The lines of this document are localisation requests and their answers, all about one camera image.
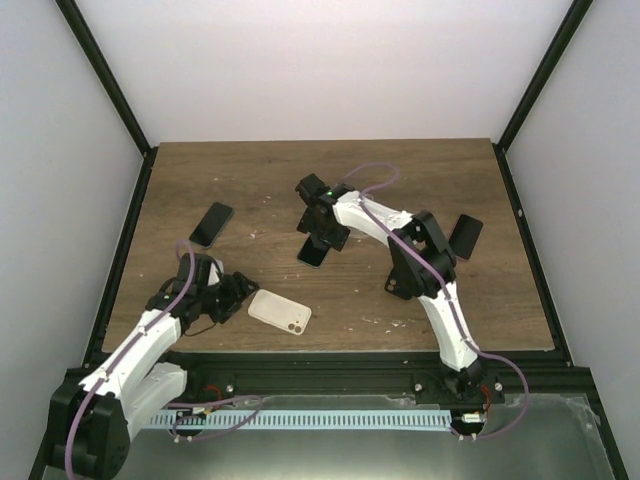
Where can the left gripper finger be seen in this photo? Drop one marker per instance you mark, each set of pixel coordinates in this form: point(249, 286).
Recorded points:
point(235, 306)
point(247, 287)

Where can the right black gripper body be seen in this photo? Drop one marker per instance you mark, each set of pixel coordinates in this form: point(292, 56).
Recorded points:
point(325, 234)

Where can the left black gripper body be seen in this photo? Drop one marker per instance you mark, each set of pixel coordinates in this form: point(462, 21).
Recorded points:
point(215, 304)

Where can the beige phone case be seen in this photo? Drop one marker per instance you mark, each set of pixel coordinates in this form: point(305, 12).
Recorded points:
point(277, 311)

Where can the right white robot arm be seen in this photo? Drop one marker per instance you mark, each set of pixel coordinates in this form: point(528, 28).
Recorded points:
point(423, 266)

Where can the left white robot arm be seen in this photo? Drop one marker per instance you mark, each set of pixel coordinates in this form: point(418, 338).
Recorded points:
point(92, 422)

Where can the black phone case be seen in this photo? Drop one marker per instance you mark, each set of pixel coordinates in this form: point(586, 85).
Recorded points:
point(401, 281)

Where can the red-cased smartphone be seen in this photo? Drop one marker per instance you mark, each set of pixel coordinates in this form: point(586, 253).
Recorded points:
point(465, 235)

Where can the black aluminium frame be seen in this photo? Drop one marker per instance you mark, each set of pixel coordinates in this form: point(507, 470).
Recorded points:
point(548, 372)

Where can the light blue slotted cable duct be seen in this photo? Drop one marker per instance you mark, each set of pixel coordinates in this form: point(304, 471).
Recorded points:
point(403, 420)

